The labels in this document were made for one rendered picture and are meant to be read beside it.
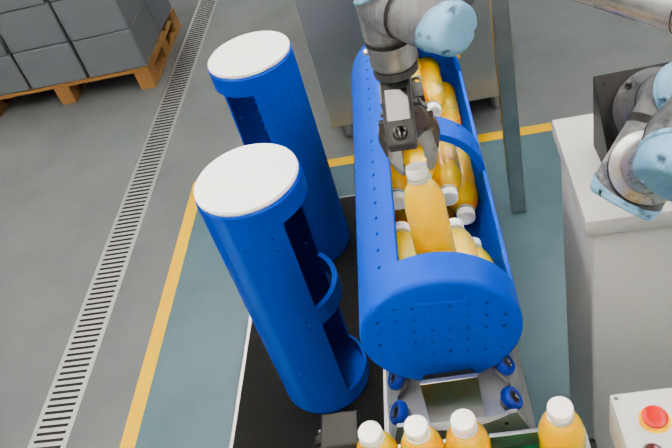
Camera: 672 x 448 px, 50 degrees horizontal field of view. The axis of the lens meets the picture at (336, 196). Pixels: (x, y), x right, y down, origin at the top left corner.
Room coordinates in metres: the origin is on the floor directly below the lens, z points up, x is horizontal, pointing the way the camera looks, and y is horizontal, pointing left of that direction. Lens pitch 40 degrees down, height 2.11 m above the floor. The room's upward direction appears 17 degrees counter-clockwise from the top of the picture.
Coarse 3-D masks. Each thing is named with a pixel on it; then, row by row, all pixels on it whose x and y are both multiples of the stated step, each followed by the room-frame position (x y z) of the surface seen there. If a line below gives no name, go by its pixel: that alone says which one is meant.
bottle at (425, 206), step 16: (416, 192) 0.91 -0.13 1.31; (432, 192) 0.91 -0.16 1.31; (416, 208) 0.90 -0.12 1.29; (432, 208) 0.90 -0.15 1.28; (416, 224) 0.90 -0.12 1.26; (432, 224) 0.89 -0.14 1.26; (448, 224) 0.90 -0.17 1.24; (416, 240) 0.90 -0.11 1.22; (432, 240) 0.88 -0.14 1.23; (448, 240) 0.88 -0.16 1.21
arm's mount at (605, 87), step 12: (624, 72) 1.06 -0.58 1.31; (636, 72) 1.06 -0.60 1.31; (600, 84) 1.06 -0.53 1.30; (612, 84) 1.06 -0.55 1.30; (600, 96) 1.05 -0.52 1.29; (612, 96) 1.04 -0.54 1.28; (600, 108) 1.04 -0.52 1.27; (600, 120) 1.03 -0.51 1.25; (612, 120) 1.01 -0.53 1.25; (600, 132) 1.03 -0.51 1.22; (612, 132) 1.00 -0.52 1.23; (600, 144) 1.03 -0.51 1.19; (612, 144) 0.99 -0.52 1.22; (600, 156) 1.03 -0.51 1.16
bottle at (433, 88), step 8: (424, 64) 1.58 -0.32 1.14; (432, 64) 1.57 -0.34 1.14; (424, 72) 1.54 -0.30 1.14; (432, 72) 1.53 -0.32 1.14; (440, 72) 1.56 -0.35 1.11; (424, 80) 1.50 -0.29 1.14; (432, 80) 1.49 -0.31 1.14; (440, 80) 1.51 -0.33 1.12; (424, 88) 1.47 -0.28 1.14; (432, 88) 1.46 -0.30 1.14; (440, 88) 1.47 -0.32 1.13; (432, 96) 1.44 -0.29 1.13; (440, 96) 1.45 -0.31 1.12; (440, 104) 1.43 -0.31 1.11
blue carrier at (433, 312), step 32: (448, 64) 1.61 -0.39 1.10; (352, 96) 1.56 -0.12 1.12; (448, 128) 1.19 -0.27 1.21; (384, 160) 1.14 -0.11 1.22; (480, 160) 1.16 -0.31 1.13; (384, 192) 1.05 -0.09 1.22; (480, 192) 1.16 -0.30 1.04; (384, 224) 0.97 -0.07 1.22; (480, 224) 1.09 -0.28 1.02; (384, 256) 0.89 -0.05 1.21; (416, 256) 0.85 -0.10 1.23; (448, 256) 0.83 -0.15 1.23; (384, 288) 0.82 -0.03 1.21; (416, 288) 0.79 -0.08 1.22; (448, 288) 0.78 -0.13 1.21; (480, 288) 0.77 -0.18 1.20; (512, 288) 0.80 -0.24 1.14; (384, 320) 0.80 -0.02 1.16; (416, 320) 0.79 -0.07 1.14; (448, 320) 0.78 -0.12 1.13; (480, 320) 0.77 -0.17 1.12; (512, 320) 0.76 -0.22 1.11; (384, 352) 0.81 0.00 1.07; (416, 352) 0.79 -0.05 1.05; (448, 352) 0.78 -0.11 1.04; (480, 352) 0.77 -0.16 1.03
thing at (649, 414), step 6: (648, 408) 0.53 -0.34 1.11; (654, 408) 0.53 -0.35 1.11; (660, 408) 0.53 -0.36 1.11; (642, 414) 0.53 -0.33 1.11; (648, 414) 0.53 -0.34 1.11; (654, 414) 0.52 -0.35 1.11; (660, 414) 0.52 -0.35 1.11; (666, 414) 0.52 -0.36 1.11; (648, 420) 0.52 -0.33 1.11; (654, 420) 0.51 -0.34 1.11; (660, 420) 0.51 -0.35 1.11; (666, 420) 0.51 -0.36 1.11; (654, 426) 0.51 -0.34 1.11; (660, 426) 0.50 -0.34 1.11
